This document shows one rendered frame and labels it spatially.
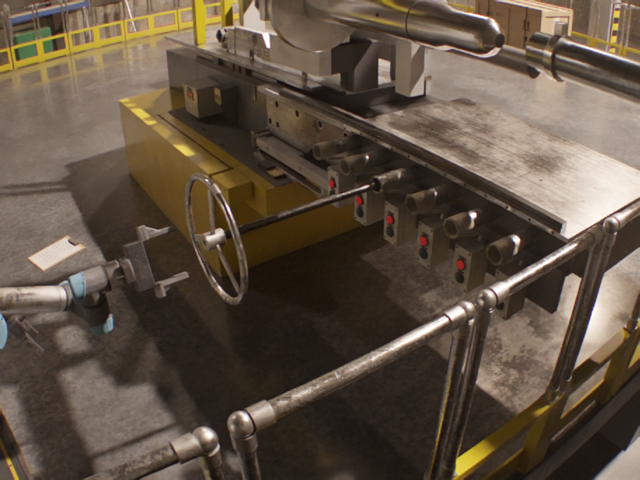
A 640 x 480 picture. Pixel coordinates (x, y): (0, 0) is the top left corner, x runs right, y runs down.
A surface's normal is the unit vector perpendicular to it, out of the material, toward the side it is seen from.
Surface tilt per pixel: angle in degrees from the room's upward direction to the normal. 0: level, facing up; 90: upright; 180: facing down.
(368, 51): 90
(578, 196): 0
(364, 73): 90
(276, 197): 90
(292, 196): 90
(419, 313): 0
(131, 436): 0
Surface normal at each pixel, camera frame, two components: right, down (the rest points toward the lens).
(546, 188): -0.01, -0.84
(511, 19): -0.82, 0.31
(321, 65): 0.57, 0.43
